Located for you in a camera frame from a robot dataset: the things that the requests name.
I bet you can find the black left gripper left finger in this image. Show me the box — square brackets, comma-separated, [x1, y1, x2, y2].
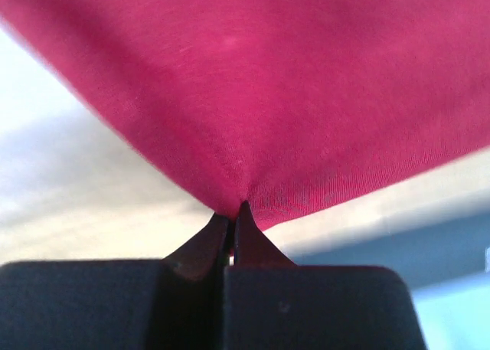
[1, 215, 230, 349]

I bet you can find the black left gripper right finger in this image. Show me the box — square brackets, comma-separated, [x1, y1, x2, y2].
[223, 202, 426, 349]

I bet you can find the dark red t-shirt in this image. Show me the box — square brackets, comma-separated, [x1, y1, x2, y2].
[1, 0, 489, 229]

